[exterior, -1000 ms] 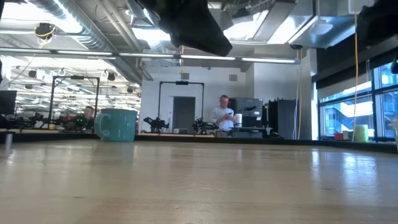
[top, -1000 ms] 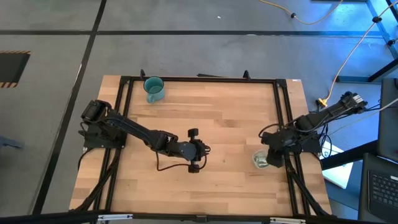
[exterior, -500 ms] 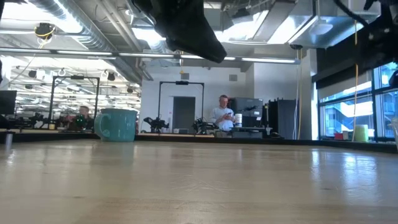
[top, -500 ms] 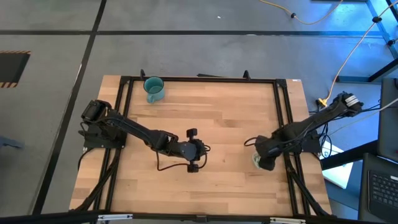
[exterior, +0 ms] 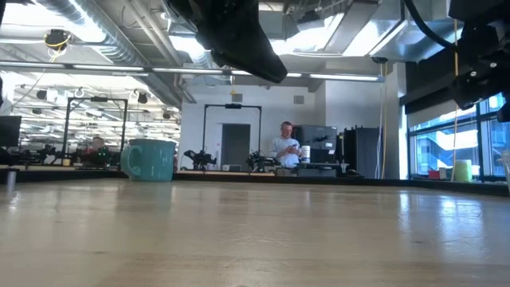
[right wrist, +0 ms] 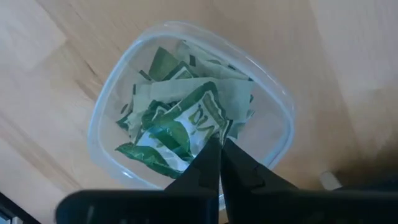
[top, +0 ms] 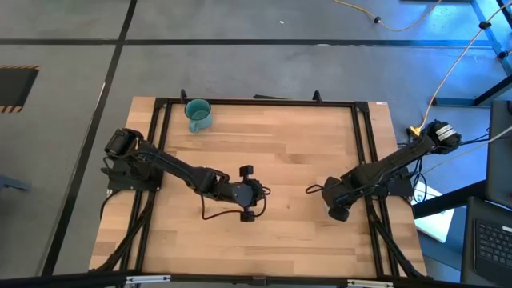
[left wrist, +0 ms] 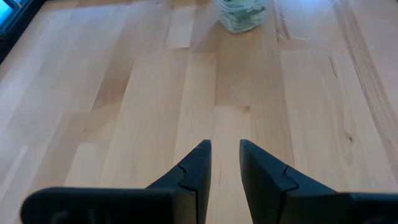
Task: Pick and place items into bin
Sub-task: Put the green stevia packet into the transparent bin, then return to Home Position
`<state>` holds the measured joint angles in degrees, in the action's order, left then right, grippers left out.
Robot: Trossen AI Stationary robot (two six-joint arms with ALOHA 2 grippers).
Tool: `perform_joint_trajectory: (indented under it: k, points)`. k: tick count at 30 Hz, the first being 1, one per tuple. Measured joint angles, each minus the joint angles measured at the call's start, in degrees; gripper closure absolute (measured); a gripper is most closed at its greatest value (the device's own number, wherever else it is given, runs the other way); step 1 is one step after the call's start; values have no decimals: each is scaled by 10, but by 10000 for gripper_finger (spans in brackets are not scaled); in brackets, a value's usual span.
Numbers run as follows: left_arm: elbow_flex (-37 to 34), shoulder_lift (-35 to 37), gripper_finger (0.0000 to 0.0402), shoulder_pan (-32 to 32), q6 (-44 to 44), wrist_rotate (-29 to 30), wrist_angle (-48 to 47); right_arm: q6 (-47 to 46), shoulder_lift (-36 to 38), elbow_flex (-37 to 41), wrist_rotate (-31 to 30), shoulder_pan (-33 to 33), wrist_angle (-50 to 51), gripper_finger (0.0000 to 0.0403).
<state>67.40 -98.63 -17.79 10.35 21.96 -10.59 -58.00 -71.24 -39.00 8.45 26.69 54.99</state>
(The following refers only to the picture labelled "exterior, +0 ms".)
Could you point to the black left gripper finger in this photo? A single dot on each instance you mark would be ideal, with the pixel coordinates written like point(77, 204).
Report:
point(235, 60)
point(255, 44)

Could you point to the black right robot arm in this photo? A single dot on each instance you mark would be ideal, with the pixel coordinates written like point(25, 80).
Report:
point(482, 10)

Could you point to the clear plastic bin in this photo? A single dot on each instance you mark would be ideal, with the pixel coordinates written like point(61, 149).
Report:
point(507, 171)

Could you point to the yellow-green cylinder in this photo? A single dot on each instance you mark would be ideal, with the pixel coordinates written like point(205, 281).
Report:
point(462, 171)

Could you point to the small white box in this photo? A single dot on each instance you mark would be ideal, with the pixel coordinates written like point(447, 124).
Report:
point(445, 173)

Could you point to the long ceiling light bar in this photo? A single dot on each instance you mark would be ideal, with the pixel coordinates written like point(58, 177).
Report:
point(342, 76)

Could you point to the red box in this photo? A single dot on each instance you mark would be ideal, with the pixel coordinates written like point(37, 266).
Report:
point(434, 174)

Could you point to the person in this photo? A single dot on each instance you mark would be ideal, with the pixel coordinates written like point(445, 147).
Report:
point(97, 144)
point(285, 149)

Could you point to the background wooden table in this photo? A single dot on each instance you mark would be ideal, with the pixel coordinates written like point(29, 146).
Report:
point(239, 173)

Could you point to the black shelf cabinet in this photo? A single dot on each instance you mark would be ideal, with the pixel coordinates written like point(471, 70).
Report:
point(322, 137)

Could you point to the white canister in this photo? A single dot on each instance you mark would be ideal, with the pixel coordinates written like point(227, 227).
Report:
point(305, 154)

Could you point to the teal ceramic mug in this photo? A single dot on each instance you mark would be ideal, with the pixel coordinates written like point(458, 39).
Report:
point(153, 161)

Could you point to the tall black cabinet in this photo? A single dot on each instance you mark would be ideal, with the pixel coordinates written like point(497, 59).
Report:
point(362, 151)

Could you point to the black ceiling-mounted device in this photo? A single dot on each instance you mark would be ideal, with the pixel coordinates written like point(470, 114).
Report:
point(57, 40)

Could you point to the black computer monitor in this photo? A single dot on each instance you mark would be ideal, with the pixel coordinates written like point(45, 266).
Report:
point(10, 131)

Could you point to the black window frame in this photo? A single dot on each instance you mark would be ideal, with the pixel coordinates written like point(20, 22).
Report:
point(479, 151)

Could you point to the black gantry frame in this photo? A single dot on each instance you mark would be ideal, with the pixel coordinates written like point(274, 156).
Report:
point(65, 127)
point(204, 131)

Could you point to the round silver air duct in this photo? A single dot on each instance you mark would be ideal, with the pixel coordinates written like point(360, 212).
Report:
point(119, 52)

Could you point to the dome security camera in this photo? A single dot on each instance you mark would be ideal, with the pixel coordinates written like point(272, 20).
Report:
point(379, 60)

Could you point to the grey metal post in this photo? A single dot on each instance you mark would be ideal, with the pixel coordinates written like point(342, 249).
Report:
point(11, 183)

